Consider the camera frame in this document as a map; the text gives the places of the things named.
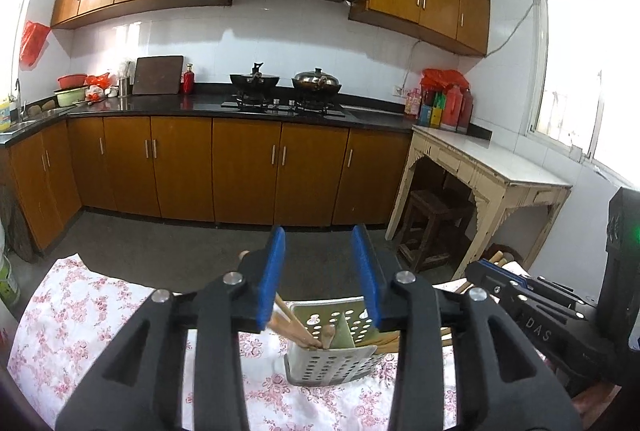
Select black gas stove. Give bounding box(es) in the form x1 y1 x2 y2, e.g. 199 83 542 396
220 93 348 119

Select large red bottle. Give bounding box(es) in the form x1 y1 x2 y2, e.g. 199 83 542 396
444 86 462 132

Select floral red white tablecloth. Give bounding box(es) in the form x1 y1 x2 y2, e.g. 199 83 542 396
7 253 461 431

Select hanging red plastic bag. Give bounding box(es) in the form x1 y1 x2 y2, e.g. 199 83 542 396
20 21 52 68

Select black wok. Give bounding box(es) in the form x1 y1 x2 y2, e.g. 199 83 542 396
230 62 281 99

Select white cable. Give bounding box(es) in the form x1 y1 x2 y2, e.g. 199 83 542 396
405 1 537 89

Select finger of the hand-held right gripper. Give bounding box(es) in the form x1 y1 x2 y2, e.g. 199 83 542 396
464 261 526 312
520 275 597 309

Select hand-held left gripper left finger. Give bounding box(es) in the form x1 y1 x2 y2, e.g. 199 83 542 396
54 226 287 431

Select black countertop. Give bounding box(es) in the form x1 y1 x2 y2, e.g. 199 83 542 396
0 81 493 146

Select brown base cabinets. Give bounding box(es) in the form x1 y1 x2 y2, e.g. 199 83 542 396
0 116 413 252

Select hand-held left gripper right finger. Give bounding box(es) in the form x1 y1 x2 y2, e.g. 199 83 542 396
350 225 586 431

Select green basin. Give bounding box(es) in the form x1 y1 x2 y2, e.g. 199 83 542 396
54 87 90 108

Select dark red bottle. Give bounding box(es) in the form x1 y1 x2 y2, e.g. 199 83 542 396
457 88 474 134

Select white perforated utensil holder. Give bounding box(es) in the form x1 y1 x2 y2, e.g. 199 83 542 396
286 296 383 387

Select wok with lid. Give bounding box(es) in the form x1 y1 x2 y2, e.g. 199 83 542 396
291 67 343 98

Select window with white frame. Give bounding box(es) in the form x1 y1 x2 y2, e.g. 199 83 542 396
530 0 640 192
0 0 46 66

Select cream painted wooden table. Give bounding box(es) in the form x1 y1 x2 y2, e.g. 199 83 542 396
385 125 573 282

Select metal faucet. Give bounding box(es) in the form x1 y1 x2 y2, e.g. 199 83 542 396
14 78 27 122

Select steel sink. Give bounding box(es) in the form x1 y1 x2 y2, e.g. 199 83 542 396
10 106 66 132

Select dark cutting board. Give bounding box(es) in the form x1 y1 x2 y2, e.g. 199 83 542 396
131 56 185 96

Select dark wooden stool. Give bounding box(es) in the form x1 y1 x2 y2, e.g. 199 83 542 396
397 189 473 273

